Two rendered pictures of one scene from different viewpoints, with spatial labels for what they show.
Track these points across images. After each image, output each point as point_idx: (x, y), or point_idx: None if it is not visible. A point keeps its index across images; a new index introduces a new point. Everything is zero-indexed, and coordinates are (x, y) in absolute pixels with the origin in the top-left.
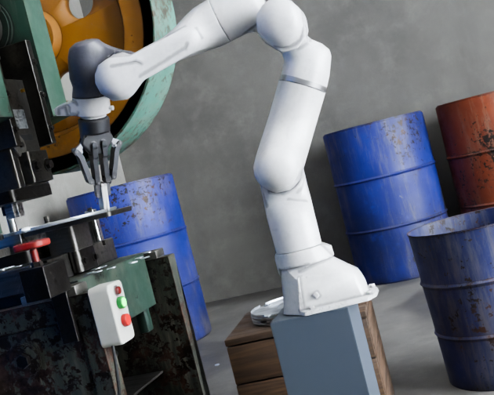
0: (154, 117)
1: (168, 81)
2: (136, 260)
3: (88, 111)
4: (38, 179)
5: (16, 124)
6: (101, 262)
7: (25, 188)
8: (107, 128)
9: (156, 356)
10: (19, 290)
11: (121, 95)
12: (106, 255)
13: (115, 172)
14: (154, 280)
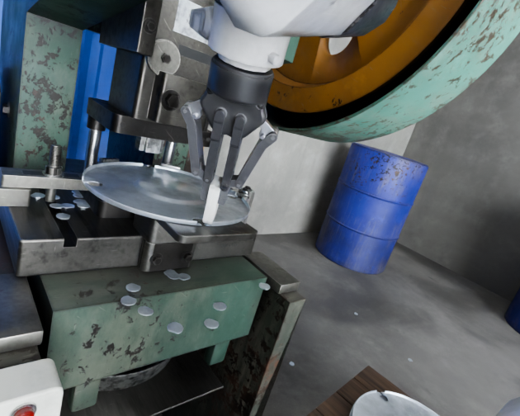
0: (408, 124)
1: (459, 87)
2: (244, 286)
3: (219, 40)
4: (163, 120)
5: (185, 27)
6: (214, 256)
7: (152, 122)
8: (250, 99)
9: (225, 370)
10: (11, 257)
11: (243, 12)
12: (229, 250)
13: (243, 180)
14: (263, 310)
